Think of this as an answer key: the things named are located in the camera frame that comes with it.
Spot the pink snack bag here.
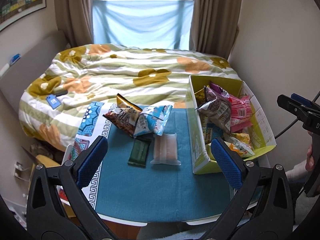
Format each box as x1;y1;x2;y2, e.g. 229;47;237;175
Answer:
229;94;253;133

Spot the yellow-green cardboard box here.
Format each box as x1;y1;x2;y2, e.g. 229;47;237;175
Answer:
185;75;277;174

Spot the grey brown snack bag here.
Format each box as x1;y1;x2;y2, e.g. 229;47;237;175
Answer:
194;86;231;134

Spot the purple snack bag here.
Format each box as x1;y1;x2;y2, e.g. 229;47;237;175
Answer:
209;81;230;100

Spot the yellow blue snack bag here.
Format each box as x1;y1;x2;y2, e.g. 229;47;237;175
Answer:
204;122;223;144

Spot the dark green snack bar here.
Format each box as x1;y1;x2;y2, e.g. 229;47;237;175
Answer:
127;138;152;168

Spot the translucent white snack pack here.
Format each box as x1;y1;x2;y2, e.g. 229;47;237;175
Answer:
150;133;181;166

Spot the orange brown chips bag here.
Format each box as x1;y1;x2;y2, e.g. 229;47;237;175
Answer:
103;94;142;137

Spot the light blue snack bag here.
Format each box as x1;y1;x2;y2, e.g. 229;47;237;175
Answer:
133;105;172;137

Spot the yellow orange chips bag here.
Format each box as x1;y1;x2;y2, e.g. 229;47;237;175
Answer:
223;133;255;158

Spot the person's right hand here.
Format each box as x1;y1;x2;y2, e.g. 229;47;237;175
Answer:
305;144;315;172

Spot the teal patterned table cloth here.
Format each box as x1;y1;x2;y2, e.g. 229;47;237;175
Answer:
72;103;236;223

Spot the blue tag on duvet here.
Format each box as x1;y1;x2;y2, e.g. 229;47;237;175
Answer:
46;94;61;109

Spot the floral striped duvet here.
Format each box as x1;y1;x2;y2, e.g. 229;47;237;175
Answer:
18;44;238;151

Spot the right beige curtain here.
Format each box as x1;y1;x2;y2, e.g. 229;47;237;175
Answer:
189;0;242;59

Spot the beige curtain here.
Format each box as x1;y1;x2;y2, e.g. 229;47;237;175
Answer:
54;0;93;47
189;0;242;59

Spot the grey bed headboard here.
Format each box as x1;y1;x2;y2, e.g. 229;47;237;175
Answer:
1;31;68;113

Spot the light blue window cloth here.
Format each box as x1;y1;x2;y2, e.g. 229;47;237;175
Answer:
92;0;194;50

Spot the blue white item on headboard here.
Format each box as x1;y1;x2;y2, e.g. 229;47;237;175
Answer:
0;54;21;77

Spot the left beige curtain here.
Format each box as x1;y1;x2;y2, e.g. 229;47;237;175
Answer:
54;0;93;47

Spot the framed landscape picture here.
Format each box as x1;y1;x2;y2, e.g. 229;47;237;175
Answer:
1;0;47;31

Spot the black cable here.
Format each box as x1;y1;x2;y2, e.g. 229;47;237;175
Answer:
274;118;301;140

